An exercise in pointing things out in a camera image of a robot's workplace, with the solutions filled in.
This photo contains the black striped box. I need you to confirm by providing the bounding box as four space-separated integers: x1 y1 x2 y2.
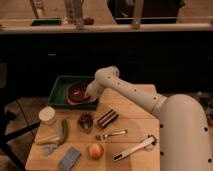
97 109 119 129

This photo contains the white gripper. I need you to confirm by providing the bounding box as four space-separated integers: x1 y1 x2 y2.
85 80 105 102

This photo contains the metal cookie cutter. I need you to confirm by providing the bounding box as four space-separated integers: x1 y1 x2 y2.
77 113 94 134

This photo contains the green tray in background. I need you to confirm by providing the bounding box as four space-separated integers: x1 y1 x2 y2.
31 18 62 26

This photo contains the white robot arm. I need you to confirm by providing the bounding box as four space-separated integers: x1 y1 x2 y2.
86 66 213 171

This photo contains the green cucumber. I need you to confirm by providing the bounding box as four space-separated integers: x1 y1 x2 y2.
59 119 68 145

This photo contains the pink red bowl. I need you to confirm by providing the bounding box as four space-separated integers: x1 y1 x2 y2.
66 95 90 106

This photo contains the green plastic tray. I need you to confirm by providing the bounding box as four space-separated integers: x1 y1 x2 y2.
48 75 99 110

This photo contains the dark red bowl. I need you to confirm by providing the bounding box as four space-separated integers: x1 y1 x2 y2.
68 82 88 102

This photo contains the red bowl in background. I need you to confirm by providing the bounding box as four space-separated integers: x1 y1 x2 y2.
84 18 94 25

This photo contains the silver fork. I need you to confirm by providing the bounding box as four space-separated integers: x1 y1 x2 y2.
95 130 128 141

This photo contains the yellow corn husk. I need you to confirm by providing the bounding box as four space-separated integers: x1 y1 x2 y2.
35 134 61 145

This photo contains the blue sponge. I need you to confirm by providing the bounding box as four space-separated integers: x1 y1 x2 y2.
58 147 81 171

